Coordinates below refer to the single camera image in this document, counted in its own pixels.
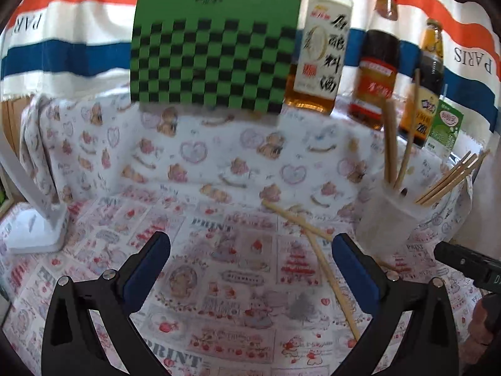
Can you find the printed tablecloth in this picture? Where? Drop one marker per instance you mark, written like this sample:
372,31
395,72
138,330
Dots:
235,243

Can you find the white lamp base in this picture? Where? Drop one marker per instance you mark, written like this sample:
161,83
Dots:
35,227

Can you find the clear cooking wine bottle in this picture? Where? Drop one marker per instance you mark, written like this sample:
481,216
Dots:
319,55

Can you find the person's right hand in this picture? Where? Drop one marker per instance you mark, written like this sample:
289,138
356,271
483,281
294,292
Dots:
487,321

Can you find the white plastic cup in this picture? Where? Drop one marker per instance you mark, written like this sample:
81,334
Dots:
387,219

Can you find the green checkered box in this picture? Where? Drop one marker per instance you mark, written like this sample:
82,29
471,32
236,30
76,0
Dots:
215,51

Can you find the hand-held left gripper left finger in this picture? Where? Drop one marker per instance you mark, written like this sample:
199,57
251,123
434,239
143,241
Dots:
146,266

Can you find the red cap oil bottle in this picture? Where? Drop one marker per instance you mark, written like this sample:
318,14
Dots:
375,70

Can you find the light wooden chopstick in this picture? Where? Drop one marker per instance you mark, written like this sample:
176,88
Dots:
297,219
332,284

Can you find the dark sauce bottle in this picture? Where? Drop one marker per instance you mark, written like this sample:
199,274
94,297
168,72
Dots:
428,74

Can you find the striped cloth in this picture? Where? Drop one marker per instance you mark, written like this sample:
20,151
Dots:
70,39

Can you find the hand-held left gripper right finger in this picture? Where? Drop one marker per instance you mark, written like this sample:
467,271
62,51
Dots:
356,270

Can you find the green milk carton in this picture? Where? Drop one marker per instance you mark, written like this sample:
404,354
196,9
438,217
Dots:
444,127

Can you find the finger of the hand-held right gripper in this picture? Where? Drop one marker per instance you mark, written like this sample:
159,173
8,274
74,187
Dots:
469,264

